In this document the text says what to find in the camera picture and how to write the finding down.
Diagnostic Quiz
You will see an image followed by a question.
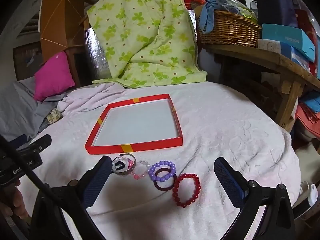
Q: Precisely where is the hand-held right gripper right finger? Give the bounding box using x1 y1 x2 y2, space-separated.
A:
214 157 296 240

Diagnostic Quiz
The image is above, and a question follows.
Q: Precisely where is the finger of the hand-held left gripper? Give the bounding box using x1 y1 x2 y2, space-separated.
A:
16 134 52 155

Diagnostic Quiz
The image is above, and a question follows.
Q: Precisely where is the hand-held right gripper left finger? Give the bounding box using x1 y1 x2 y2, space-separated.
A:
31 155 113 240

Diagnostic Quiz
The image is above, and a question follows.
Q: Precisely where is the silver bangle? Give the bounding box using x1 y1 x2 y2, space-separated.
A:
112 153 137 177

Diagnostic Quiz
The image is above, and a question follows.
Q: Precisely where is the black hair tie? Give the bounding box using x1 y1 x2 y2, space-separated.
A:
115 153 131 172

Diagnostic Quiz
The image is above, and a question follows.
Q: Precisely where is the pink and white bead bracelet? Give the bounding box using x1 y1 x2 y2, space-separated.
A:
132 160 150 180

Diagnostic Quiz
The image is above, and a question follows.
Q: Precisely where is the red bead bracelet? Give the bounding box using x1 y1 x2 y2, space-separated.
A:
172 173 201 207

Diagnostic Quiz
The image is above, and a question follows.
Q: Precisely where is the purple bead bracelet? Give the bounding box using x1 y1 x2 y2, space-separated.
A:
148 160 177 182

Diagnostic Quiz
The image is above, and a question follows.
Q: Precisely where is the dark maroon bangle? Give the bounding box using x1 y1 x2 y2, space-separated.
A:
153 169 178 192

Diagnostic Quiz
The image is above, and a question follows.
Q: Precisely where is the red shallow cardboard tray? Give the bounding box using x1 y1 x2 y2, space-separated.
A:
84 94 184 155

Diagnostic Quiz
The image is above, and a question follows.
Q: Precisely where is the person's left hand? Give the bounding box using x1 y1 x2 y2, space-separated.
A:
0 180 29 220

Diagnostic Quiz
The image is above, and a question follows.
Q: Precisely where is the small patterned cloth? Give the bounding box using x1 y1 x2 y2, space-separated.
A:
46 108 63 124

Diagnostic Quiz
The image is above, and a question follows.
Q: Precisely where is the grey cloth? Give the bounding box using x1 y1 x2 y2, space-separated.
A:
0 76 68 150

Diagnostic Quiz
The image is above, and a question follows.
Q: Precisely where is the magenta pillow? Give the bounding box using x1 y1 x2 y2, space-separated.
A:
33 52 76 102

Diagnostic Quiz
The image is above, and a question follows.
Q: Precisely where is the white plastic object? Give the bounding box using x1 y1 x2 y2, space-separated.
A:
300 180 319 207

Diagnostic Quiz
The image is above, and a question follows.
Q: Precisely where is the wooden bench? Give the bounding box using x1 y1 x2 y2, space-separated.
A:
200 41 320 133

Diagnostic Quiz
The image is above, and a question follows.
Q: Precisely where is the orange board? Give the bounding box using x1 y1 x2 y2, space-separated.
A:
40 0 85 88

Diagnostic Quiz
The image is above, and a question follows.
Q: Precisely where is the small white box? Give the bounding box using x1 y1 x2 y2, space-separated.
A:
257 39 282 54

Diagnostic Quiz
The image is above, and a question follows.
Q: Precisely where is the wicker basket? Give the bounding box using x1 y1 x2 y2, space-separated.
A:
196 10 262 48

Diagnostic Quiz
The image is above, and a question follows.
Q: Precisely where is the green floral quilt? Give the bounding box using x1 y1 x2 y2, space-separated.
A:
86 0 208 88

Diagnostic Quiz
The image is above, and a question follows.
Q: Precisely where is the teal cardboard box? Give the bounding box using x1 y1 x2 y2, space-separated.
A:
262 24 316 63

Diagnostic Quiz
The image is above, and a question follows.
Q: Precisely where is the blue cloth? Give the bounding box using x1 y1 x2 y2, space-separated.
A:
200 0 240 33

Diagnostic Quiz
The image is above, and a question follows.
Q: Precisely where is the dark blue bag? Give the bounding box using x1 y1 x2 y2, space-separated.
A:
252 0 299 28

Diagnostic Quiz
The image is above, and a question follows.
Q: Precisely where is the black cable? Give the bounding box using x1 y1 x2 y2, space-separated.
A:
0 135 58 205

